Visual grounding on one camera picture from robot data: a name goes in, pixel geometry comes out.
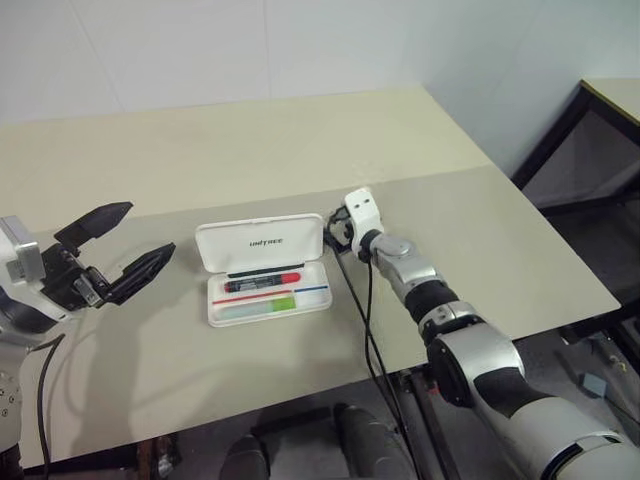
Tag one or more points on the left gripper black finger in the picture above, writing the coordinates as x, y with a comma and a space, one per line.
142, 272
97, 222

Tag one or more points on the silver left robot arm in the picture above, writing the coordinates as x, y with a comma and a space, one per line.
10, 320

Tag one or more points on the green translucent lead box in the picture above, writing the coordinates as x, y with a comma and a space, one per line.
280, 304

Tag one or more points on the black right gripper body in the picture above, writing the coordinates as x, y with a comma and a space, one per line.
340, 227

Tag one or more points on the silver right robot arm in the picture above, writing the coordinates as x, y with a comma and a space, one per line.
465, 350

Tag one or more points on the white plastic pencil case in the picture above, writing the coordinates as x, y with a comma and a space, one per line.
280, 230

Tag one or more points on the small grey box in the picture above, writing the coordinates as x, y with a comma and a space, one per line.
594, 385

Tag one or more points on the red and green marker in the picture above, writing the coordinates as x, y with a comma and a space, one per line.
260, 283

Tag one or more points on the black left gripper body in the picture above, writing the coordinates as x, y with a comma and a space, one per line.
62, 275

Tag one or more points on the black framed side table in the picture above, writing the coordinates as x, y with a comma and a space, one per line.
620, 90

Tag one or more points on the dark grey rounded shape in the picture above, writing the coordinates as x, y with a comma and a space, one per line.
370, 445
250, 457

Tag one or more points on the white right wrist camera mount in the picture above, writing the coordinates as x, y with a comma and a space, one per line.
362, 207

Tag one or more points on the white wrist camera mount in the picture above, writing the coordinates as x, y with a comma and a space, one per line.
20, 255
362, 207

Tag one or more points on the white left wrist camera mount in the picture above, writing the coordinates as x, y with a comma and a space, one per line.
20, 255

